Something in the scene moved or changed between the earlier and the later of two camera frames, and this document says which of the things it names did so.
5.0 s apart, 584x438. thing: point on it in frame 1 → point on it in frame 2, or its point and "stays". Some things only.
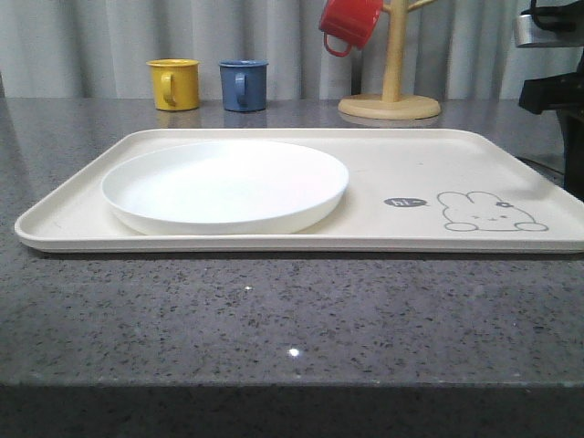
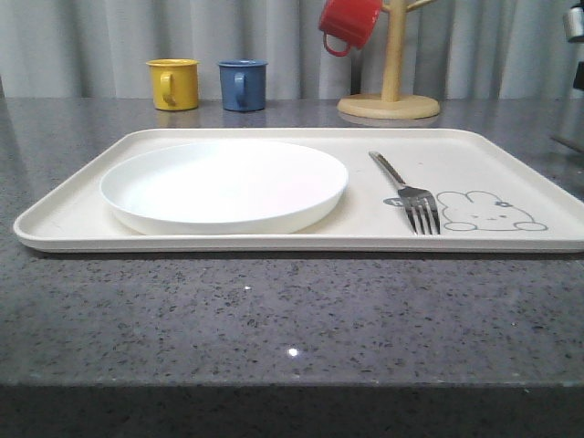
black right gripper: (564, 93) → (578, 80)
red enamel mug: (349, 21) stays
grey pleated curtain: (99, 49) stays
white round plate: (234, 188) stays
